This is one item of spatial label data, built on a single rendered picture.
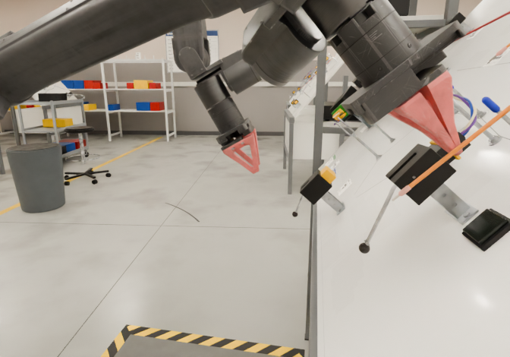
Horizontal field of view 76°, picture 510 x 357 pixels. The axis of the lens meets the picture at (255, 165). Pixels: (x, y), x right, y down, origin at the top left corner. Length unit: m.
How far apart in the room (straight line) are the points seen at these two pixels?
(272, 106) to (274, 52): 7.60
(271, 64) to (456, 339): 0.30
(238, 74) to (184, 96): 7.57
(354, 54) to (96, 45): 0.24
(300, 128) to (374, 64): 3.33
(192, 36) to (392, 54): 0.43
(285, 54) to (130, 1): 0.14
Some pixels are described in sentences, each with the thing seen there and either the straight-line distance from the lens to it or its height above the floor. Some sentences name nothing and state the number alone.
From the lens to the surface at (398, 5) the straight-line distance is 1.50.
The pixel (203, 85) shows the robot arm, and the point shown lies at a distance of 0.65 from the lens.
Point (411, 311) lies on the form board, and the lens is 0.41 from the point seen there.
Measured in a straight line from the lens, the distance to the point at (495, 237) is 0.40.
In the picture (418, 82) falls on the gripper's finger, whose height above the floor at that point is 1.21.
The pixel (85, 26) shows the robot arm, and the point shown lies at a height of 1.26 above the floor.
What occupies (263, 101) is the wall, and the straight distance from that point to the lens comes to 7.92.
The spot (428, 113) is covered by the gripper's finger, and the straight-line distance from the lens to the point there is 0.31.
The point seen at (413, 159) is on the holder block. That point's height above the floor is 1.13.
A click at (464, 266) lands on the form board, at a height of 1.03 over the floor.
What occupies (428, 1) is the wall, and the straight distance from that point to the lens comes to 8.78.
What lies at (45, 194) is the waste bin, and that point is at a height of 0.18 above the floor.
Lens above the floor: 1.21
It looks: 14 degrees down
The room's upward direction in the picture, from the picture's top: straight up
